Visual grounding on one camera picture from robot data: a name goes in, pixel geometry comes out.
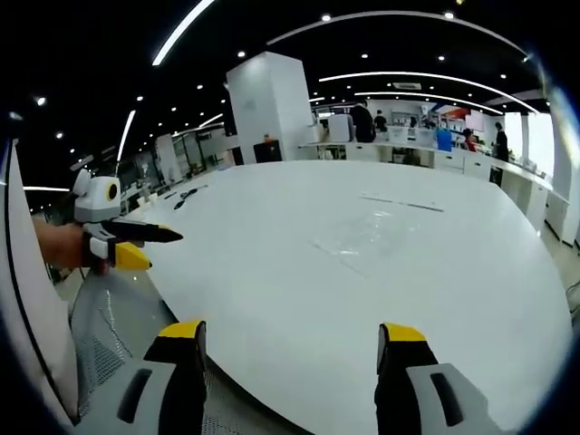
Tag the ceiling light strip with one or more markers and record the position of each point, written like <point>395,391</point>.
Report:
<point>181,31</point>
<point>399,18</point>
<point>126,136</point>
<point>430,78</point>

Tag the blue chair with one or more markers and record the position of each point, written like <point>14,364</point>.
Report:
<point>445,139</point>

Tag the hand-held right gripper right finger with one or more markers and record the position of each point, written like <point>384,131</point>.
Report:
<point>414,385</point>

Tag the person's white clothing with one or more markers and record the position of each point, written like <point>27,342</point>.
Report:
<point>31,294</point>

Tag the ceiling air vent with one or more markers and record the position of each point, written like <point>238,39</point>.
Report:
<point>407,84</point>

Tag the black box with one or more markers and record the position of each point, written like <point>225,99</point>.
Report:
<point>268,151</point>

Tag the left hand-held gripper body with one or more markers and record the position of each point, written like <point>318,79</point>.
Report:
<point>96,197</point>

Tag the grey mesh chair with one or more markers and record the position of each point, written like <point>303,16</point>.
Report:
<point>106,326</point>

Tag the clear food packaging bag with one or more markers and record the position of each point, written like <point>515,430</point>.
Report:
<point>358,240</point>

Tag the white square column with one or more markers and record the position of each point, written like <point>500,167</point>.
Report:
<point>267,104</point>

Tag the black scissors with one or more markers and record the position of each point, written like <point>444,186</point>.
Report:
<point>183,198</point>

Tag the person's left hand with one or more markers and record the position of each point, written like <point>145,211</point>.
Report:
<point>61,247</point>

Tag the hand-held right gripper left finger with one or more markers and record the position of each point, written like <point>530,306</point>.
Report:
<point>156,385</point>

